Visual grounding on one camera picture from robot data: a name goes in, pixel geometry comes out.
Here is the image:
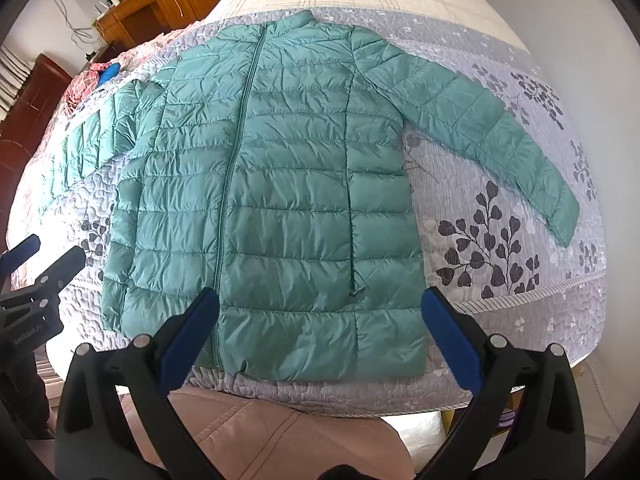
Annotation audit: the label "grey leaf print quilt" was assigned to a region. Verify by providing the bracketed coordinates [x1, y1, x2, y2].
[5, 7, 636, 416]

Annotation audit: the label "wooden desk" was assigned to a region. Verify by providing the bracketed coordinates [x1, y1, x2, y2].
[95, 0, 201, 50]

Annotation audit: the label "red checked cloth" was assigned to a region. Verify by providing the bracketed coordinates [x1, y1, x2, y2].
[65, 62, 108, 111]

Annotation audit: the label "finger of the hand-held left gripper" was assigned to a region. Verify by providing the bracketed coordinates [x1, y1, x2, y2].
[0, 246, 87, 311]
[0, 234, 42, 273]

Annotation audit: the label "person's pink clothing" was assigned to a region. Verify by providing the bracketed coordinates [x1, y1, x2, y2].
[167, 385, 416, 480]

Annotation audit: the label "dark wooden headboard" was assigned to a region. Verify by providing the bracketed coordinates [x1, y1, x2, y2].
[0, 52, 73, 173]

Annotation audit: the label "blue flat item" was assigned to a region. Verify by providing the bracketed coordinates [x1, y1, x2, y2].
[97, 62, 122, 87]

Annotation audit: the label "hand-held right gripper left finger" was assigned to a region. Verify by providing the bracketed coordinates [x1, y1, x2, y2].
[54, 287, 236, 480]

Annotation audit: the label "pink floral blanket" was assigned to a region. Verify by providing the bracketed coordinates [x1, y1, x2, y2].
[120, 27, 206, 61]

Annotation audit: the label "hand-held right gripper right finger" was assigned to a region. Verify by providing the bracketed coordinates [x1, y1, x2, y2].
[420, 287, 586, 480]

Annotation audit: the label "dark wall cables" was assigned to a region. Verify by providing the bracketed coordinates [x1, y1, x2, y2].
[50, 0, 101, 46]

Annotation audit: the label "green quilted down jacket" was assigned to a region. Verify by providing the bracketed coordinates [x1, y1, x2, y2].
[42, 10, 581, 383]

